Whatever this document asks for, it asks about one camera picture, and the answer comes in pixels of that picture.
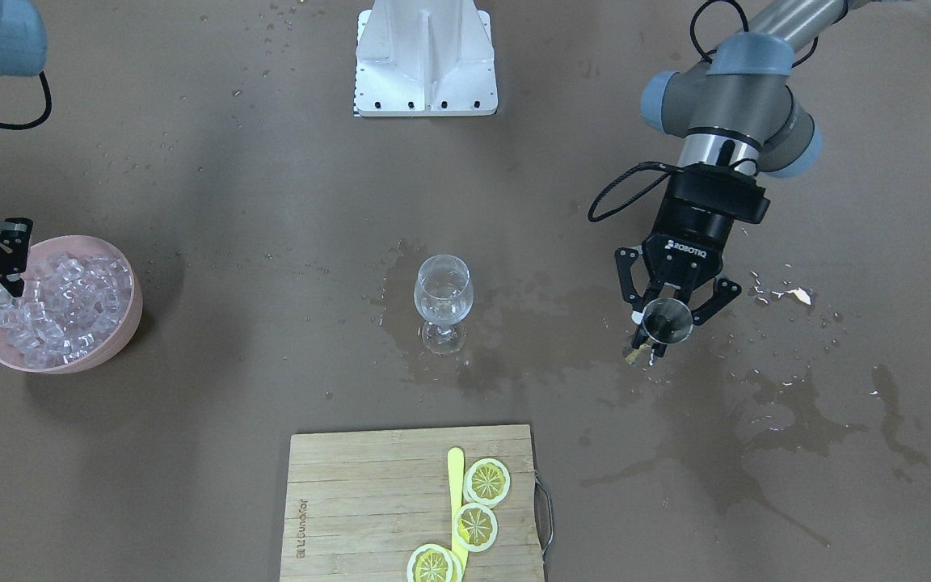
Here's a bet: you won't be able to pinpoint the yellow plastic knife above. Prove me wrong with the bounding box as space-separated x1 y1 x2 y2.
446 447 469 581

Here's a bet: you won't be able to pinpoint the lower lemon slice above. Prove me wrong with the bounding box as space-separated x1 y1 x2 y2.
404 544 463 582

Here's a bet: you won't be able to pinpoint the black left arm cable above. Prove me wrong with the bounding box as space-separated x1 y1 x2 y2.
588 161 757 224

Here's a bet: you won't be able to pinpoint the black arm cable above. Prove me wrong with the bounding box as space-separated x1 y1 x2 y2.
588 161 757 224
0 71 53 130

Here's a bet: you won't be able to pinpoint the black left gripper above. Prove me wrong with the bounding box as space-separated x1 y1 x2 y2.
614 163 771 348

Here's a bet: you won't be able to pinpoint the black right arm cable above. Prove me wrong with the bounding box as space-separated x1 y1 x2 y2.
0 71 53 130

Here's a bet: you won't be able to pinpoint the middle lemon slice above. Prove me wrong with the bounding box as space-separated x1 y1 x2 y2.
452 504 499 553

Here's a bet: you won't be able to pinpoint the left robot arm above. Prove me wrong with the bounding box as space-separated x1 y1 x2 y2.
614 1 861 360

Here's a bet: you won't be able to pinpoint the wooden cutting board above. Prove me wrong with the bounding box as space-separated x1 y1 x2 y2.
278 424 546 581

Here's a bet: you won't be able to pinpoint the pile of clear ice cubes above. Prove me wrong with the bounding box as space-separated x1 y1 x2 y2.
0 253 134 369

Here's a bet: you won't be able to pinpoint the lemon slice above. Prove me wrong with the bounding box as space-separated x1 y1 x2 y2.
463 458 512 508
404 544 463 582
452 504 499 553

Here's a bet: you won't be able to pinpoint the upper lemon slice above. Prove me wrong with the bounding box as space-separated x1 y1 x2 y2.
463 458 512 508

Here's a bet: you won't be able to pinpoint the pink bowl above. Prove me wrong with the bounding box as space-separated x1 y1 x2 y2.
0 234 143 373

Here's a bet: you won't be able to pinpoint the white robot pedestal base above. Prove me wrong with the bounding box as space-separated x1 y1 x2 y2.
352 1 499 118

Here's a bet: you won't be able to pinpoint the clear wine glass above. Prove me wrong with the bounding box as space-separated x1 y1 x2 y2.
414 254 475 355

